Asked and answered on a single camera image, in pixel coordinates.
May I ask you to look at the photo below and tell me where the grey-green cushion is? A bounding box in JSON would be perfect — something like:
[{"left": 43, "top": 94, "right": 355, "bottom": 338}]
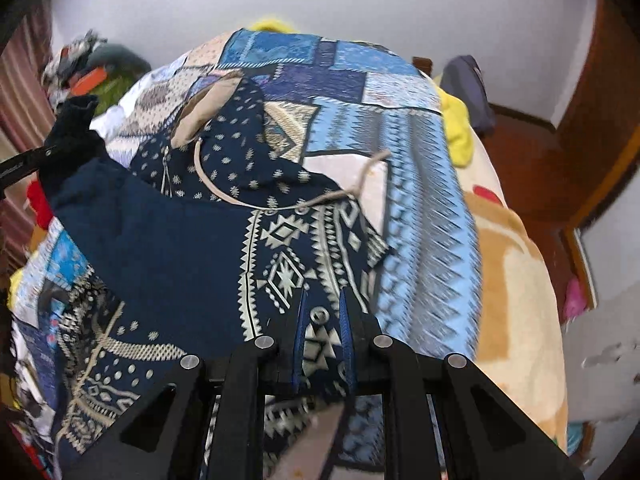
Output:
[{"left": 89, "top": 41, "right": 152, "bottom": 77}]

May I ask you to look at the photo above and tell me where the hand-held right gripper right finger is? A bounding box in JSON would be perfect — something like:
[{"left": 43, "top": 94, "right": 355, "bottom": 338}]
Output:
[{"left": 339, "top": 287, "right": 586, "bottom": 480}]

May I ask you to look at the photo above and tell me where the navy patterned hooded garment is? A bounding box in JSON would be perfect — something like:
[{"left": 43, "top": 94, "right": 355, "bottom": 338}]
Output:
[{"left": 37, "top": 77, "right": 397, "bottom": 466}]

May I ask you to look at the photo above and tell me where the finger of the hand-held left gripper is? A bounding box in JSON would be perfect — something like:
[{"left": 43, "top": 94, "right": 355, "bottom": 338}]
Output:
[{"left": 0, "top": 144, "right": 59, "bottom": 187}]

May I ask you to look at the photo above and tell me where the brown wooden door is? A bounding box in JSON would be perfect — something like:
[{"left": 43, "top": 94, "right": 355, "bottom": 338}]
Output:
[{"left": 487, "top": 0, "right": 640, "bottom": 223}]

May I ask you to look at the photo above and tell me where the blue patchwork bedsheet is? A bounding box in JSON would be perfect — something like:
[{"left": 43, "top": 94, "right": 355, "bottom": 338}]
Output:
[{"left": 10, "top": 29, "right": 484, "bottom": 471}]

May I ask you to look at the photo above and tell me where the beige printed blanket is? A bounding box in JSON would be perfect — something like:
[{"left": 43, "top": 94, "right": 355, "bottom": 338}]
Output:
[{"left": 450, "top": 130, "right": 572, "bottom": 457}]

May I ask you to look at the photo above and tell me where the pink item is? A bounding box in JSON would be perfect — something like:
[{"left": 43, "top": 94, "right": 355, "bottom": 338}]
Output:
[{"left": 562, "top": 277, "right": 587, "bottom": 322}]

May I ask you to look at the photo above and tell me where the striped curtain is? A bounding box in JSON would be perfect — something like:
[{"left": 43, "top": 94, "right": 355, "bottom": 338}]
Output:
[{"left": 0, "top": 5, "right": 57, "bottom": 161}]

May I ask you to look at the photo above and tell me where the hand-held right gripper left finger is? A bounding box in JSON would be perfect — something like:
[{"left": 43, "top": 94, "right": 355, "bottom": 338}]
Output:
[{"left": 65, "top": 289, "right": 309, "bottom": 480}]

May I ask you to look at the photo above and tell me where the grey cloth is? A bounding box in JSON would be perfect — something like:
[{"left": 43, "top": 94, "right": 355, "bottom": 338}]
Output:
[{"left": 440, "top": 54, "right": 497, "bottom": 134}]

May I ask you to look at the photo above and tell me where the yellow cloth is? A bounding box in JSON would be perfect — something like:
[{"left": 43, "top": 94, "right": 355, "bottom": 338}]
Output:
[{"left": 434, "top": 74, "right": 477, "bottom": 169}]

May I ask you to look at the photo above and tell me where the pile of mixed clothes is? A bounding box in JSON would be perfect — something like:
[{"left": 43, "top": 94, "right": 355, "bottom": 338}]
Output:
[{"left": 41, "top": 30, "right": 108, "bottom": 106}]

